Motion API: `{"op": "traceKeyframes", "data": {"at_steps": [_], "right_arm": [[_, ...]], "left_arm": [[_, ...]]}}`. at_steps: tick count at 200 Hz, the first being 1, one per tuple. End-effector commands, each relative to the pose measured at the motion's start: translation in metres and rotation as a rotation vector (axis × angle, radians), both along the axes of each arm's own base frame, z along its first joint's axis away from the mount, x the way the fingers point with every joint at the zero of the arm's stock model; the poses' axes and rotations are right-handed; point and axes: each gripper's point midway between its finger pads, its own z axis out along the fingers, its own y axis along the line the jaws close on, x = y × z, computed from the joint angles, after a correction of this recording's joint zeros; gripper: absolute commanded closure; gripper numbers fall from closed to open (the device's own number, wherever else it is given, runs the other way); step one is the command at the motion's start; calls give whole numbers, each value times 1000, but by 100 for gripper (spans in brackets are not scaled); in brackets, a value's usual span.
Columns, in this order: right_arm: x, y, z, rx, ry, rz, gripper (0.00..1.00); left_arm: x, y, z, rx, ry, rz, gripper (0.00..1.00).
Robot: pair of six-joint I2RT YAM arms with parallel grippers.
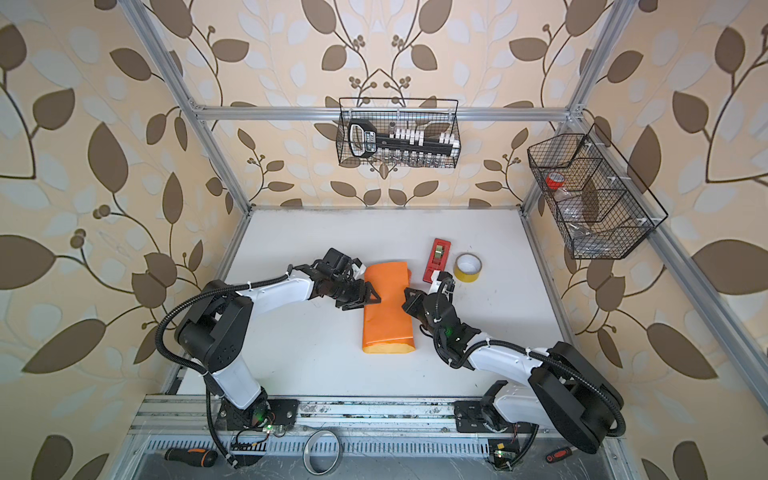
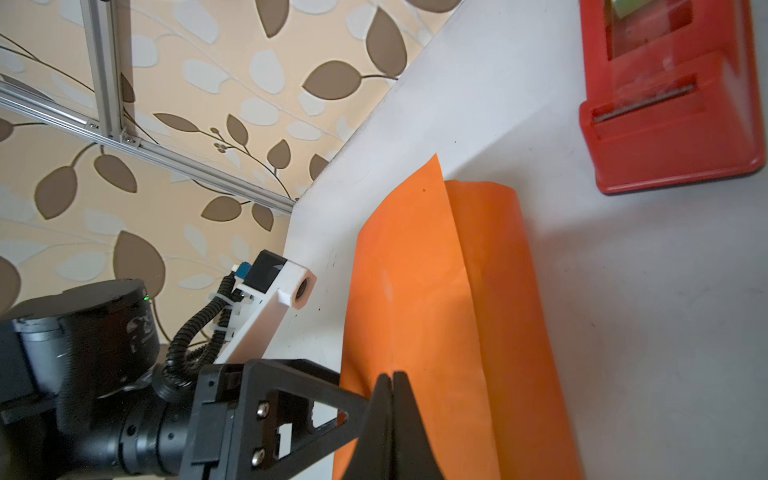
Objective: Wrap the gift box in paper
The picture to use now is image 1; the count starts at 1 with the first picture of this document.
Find orange black screwdriver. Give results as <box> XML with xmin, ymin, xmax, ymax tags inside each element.
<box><xmin>164</xmin><ymin>448</ymin><xmax>219</xmax><ymax>468</ymax></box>

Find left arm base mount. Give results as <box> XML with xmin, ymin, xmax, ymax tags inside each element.
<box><xmin>215</xmin><ymin>398</ymin><xmax>299</xmax><ymax>432</ymax></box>

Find black wire basket back wall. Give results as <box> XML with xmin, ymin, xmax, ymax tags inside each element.
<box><xmin>335</xmin><ymin>96</ymin><xmax>462</xmax><ymax>169</ymax></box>

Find red handled ratchet wrench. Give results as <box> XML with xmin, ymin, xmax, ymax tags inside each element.
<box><xmin>545</xmin><ymin>447</ymin><xmax>574</xmax><ymax>464</ymax></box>

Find red capped item in basket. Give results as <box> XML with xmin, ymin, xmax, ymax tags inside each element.
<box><xmin>545</xmin><ymin>171</ymin><xmax>565</xmax><ymax>191</ymax></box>

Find black wire basket right wall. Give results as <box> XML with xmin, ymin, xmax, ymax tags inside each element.
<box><xmin>527</xmin><ymin>124</ymin><xmax>668</xmax><ymax>260</ymax></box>

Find black socket tool set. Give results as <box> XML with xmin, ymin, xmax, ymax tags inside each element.
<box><xmin>346</xmin><ymin>120</ymin><xmax>461</xmax><ymax>159</ymax></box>

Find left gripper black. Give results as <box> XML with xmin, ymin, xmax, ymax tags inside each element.
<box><xmin>329</xmin><ymin>276</ymin><xmax>384</xmax><ymax>308</ymax></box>

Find black wire basket wall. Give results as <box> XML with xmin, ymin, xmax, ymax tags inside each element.
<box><xmin>335</xmin><ymin>96</ymin><xmax>462</xmax><ymax>169</ymax></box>
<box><xmin>527</xmin><ymin>124</ymin><xmax>668</xmax><ymax>260</ymax></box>

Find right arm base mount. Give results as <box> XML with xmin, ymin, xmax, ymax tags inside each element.
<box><xmin>453</xmin><ymin>400</ymin><xmax>533</xmax><ymax>434</ymax></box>

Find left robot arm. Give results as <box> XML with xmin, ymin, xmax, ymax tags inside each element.
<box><xmin>154</xmin><ymin>248</ymin><xmax>381</xmax><ymax>411</ymax></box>

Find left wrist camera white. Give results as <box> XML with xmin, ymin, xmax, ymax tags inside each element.
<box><xmin>352</xmin><ymin>259</ymin><xmax>366</xmax><ymax>280</ymax></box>

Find red tape dispenser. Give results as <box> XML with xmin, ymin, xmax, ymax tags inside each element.
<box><xmin>423</xmin><ymin>238</ymin><xmax>451</xmax><ymax>283</ymax></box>

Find metal ring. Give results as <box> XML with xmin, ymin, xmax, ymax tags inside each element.
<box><xmin>301</xmin><ymin>428</ymin><xmax>344</xmax><ymax>477</ymax></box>

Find aluminium front rail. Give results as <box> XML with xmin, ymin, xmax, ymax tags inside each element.
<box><xmin>129</xmin><ymin>394</ymin><xmax>491</xmax><ymax>435</ymax></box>

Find yellow tape roll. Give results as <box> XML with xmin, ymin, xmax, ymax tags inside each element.
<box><xmin>453</xmin><ymin>253</ymin><xmax>483</xmax><ymax>283</ymax></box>

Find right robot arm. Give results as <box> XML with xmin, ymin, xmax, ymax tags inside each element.
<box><xmin>403</xmin><ymin>288</ymin><xmax>627</xmax><ymax>454</ymax></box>

